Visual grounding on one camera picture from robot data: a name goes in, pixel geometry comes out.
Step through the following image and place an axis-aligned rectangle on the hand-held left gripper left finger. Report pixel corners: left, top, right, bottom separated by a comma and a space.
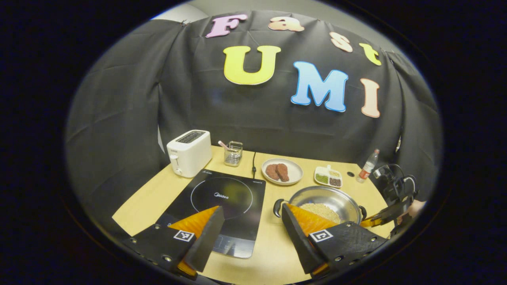
121, 206, 225, 281

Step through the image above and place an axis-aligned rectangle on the pile of yellow soybeans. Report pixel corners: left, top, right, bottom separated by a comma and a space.
299, 203, 342, 224

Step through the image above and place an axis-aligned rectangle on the white toaster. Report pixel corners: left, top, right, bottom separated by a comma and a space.
166, 130, 212, 178

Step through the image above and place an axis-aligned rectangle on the white divided dish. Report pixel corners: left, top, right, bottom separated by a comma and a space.
314, 165, 343, 188

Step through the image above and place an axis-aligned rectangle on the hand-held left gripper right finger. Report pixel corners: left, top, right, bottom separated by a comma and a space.
282, 203, 391, 280

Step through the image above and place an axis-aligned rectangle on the black induction cooktop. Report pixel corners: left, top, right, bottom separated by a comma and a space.
155, 169, 266, 259

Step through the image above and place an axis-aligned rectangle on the white round plate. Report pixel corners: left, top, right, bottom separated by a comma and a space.
261, 158, 304, 186

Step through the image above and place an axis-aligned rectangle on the black backdrop cloth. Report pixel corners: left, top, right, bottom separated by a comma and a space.
65, 10, 442, 238

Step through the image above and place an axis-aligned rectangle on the steel pot with black handles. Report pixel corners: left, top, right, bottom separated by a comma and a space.
273, 186, 368, 227

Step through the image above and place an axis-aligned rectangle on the wire mesh utensil holder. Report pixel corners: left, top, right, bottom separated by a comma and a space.
224, 141, 243, 167

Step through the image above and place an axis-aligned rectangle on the plastic bottle with red label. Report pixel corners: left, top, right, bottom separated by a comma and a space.
356, 149, 380, 183

